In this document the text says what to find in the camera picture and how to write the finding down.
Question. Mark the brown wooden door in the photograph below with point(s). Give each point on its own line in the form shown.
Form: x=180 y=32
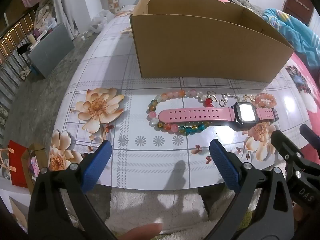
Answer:
x=298 y=0

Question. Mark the camouflage pillow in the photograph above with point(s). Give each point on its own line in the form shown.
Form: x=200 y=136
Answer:
x=247 y=3

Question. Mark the gold butterfly charm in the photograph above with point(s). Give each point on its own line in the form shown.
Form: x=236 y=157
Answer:
x=246 y=98

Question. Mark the metal railing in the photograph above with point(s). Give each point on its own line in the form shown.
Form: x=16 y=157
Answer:
x=10 y=55

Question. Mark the blue patterned blanket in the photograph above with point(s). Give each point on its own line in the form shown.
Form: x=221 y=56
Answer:
x=292 y=27

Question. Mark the gold hoop earring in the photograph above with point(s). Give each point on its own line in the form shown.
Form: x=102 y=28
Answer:
x=250 y=98

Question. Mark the floral plaid tablecloth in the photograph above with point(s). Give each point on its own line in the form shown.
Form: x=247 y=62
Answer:
x=150 y=67

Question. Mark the person's left hand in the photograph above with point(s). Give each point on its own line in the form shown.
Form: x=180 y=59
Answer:
x=142 y=231

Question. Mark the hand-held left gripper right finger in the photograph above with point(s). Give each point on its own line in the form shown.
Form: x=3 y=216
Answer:
x=225 y=165

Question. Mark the red gift bag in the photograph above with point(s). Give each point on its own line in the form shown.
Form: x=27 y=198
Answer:
x=17 y=162

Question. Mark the grey box with clutter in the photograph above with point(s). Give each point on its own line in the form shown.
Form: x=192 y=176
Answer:
x=50 y=50

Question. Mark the brown paper bag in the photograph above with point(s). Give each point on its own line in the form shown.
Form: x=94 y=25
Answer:
x=37 y=155

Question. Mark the white curtain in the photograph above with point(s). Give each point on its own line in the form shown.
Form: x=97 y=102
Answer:
x=62 y=7

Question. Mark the pink flower blanket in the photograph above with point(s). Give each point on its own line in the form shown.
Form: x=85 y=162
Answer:
x=310 y=97

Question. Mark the white plastic bag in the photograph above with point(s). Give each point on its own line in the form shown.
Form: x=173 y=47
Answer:
x=102 y=20

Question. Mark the brown cardboard box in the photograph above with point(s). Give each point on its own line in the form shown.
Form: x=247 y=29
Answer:
x=200 y=50

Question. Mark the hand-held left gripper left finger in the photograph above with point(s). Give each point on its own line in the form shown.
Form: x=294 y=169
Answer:
x=98 y=165

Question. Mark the silver butterfly charm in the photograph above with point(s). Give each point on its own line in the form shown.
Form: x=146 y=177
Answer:
x=211 y=95

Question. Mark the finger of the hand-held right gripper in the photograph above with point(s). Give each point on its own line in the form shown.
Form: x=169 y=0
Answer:
x=287 y=147
x=311 y=138

